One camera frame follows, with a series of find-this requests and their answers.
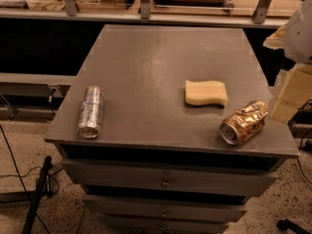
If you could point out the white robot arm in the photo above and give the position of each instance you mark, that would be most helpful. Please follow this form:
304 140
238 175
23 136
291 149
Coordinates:
298 38

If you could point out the grey metal shelf rail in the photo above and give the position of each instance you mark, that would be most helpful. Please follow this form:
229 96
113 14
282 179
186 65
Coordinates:
158 19

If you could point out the black tripod leg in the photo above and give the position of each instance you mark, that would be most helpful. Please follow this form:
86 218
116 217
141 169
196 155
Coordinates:
35 200

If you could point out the top drawer knob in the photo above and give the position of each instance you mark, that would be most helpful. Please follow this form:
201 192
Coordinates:
165 183

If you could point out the silver redbull can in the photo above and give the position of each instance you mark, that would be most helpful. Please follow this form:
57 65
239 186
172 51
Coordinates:
90 119

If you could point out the grey drawer cabinet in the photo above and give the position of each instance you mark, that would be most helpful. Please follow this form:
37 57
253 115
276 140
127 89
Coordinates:
148 131

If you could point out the black stand foot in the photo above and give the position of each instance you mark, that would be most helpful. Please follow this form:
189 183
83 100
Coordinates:
285 224

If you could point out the yellow sponge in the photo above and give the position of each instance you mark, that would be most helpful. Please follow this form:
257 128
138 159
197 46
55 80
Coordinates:
205 93

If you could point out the crushed gold soda can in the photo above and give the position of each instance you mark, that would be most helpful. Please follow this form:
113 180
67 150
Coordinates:
244 123

